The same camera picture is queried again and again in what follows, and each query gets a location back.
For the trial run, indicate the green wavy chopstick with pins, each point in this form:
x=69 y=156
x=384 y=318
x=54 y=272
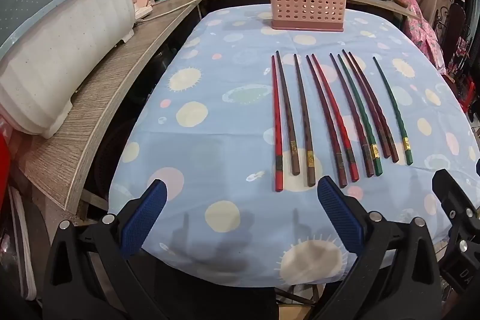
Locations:
x=377 y=166
x=393 y=110

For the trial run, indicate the dark brown wavy chopstick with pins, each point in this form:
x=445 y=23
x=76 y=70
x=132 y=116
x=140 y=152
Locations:
x=340 y=177

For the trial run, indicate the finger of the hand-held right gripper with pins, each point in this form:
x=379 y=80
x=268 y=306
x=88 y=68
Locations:
x=477 y=166
x=455 y=196

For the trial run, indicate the pink floral cloth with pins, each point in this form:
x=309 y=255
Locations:
x=420 y=27

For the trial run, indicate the blue spotted tablecloth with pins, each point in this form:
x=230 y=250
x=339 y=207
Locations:
x=225 y=140

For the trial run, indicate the wooden side shelf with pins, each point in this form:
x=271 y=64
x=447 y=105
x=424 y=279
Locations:
x=101 y=110

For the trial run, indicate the brown straight chopstick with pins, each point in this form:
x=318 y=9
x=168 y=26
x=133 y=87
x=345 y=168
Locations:
x=303 y=117
x=286 y=110

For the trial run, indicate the red wavy chopstick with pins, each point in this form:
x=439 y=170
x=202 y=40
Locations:
x=352 y=172

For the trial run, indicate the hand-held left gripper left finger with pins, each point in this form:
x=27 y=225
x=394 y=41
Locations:
x=144 y=217

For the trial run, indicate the red plastic crate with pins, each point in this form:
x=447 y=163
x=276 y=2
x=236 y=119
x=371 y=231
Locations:
x=467 y=93

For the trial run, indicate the pink perforated utensil holder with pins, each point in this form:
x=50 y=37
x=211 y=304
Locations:
x=305 y=1

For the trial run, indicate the white dish drainer teal lid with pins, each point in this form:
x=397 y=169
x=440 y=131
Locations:
x=63 y=54

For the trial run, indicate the red straight chopstick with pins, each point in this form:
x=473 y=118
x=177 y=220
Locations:
x=275 y=125

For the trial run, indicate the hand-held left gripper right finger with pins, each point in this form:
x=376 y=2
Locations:
x=339 y=215

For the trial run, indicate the black metal chair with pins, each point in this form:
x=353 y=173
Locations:
x=455 y=27

